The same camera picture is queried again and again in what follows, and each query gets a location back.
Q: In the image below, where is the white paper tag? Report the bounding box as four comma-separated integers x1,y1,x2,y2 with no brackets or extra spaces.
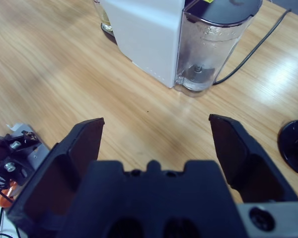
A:
6,122,23,132

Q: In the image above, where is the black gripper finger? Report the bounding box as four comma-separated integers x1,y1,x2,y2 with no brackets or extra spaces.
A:
208,114,298,204
6,117,105,231

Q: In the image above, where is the black capsule holder with rods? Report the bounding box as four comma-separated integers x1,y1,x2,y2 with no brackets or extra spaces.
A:
278,119,298,177

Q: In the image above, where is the thin black cable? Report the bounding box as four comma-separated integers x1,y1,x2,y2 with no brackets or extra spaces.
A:
0,207,22,238

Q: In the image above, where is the clear drinking glass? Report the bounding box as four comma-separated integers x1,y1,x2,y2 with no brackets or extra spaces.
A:
93,0,114,32

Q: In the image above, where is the black power cord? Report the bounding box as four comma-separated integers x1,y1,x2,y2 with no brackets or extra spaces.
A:
213,8,293,85

